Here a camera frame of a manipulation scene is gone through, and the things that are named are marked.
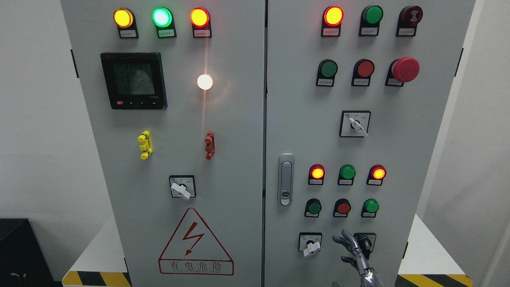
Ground white selector switch left door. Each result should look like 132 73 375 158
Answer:
168 175 196 201

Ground green indicator light lower middle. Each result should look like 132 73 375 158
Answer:
337 165 356 186

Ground red indicator light lower left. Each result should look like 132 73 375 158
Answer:
308 164 326 185

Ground red test terminal block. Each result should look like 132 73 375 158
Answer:
204 131 216 160

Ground grey left cabinet door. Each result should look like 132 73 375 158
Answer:
61 0 265 287

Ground black rotary knob switch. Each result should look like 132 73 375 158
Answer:
353 233 377 259

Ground red lit indicator light left door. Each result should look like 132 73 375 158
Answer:
190 7 212 38

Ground black cabinet lower left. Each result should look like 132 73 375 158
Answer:
0 218 53 287

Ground green push button upper row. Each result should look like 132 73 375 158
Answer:
316 59 338 87

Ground green lit indicator light top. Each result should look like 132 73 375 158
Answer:
151 7 177 39

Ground green indicator top right door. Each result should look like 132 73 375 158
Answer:
359 5 384 37

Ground white lit indicator light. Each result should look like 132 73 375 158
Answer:
197 73 214 91

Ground grey right cabinet door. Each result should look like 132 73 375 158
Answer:
265 0 475 287

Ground white selector switch door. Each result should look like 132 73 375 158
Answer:
168 175 196 201
298 232 322 258

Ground red push button upper row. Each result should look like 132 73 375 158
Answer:
351 59 375 87

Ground white selector switch upper right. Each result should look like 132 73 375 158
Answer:
339 110 371 138

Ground red lit indicator top right door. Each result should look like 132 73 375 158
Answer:
321 5 344 37

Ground silver door handle lock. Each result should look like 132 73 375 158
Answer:
277 153 294 206

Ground dark red buzzer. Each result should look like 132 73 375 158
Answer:
396 6 423 37

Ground green push button lower right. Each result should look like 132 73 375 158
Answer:
361 199 380 218

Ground red emergency stop mushroom button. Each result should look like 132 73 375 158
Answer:
385 57 420 87

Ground white selector switch lower right door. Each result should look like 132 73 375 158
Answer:
298 232 322 258

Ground red lit indicator lower right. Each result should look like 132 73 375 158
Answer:
366 165 387 187

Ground silver robotic hand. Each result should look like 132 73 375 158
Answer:
332 229 383 287

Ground yellow indicator light top left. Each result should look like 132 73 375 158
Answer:
113 8 139 39

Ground green push button lower left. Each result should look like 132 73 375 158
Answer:
304 198 322 218

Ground red push button lower middle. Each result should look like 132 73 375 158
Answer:
333 198 351 218

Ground red electrical hazard warning sticker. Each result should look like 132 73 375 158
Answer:
158 208 234 276

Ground yellow test terminal block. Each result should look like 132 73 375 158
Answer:
138 130 153 160

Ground white platform with hazard stripes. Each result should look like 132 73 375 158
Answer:
62 216 473 287

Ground black digital power meter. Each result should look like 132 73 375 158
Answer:
100 52 167 110

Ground grey cabinet door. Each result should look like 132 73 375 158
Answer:
265 0 475 287
61 0 265 287

